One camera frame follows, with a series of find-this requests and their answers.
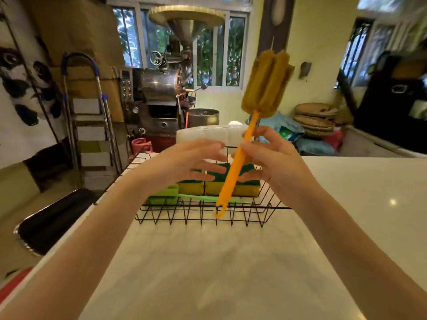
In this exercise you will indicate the white plastic container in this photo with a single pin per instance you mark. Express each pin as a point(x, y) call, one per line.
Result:
point(206, 134)

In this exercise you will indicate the blue plastic bags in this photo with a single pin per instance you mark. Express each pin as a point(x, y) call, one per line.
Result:
point(313, 146)

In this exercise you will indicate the brown wooden wall hanging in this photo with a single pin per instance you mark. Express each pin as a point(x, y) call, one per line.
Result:
point(277, 19)

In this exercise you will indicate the person's left forearm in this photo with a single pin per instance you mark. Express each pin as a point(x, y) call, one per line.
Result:
point(80, 249)

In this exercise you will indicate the large yellow green scrub sponge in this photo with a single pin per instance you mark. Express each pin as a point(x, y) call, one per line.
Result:
point(248, 189)

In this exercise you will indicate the grey wall fixture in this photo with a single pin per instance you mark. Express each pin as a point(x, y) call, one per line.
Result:
point(305, 69)

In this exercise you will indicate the large cardboard box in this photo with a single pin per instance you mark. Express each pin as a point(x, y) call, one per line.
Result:
point(76, 36)

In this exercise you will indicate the red object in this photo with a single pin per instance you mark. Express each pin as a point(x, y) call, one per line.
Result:
point(11, 286)

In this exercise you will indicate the person's left hand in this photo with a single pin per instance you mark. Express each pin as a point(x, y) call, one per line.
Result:
point(173, 163)

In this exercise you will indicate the black appliance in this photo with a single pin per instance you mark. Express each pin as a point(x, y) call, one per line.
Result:
point(390, 106)

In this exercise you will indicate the person's left middle finger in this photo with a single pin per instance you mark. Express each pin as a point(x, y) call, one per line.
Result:
point(210, 158)

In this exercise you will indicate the person's right hand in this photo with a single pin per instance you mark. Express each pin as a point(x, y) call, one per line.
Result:
point(283, 163)

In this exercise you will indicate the white framed window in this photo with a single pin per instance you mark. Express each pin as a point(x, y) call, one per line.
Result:
point(233, 53)

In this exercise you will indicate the black padded stool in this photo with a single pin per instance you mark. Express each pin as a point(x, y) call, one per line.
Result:
point(50, 219)

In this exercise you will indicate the small yellow green scrub sponge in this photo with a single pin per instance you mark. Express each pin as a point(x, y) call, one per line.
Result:
point(190, 188)

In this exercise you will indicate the white chest cabinet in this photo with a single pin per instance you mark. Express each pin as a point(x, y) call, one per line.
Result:
point(367, 144)

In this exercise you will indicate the green plastic brush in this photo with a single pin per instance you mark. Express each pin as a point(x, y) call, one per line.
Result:
point(163, 194)

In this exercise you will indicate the person's right forearm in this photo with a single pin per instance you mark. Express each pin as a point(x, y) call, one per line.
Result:
point(360, 259)

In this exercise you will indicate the steel coffee roaster machine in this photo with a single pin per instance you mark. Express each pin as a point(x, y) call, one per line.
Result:
point(166, 86)

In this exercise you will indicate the stack of woven baskets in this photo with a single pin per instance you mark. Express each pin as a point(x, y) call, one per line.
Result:
point(315, 119)

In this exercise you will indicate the round metal bucket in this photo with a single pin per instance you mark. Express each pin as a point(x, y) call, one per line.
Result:
point(203, 118)

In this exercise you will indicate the person's left little finger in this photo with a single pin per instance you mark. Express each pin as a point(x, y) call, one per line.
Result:
point(202, 178)

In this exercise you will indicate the barred side window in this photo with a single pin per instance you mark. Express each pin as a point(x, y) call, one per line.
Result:
point(355, 53)

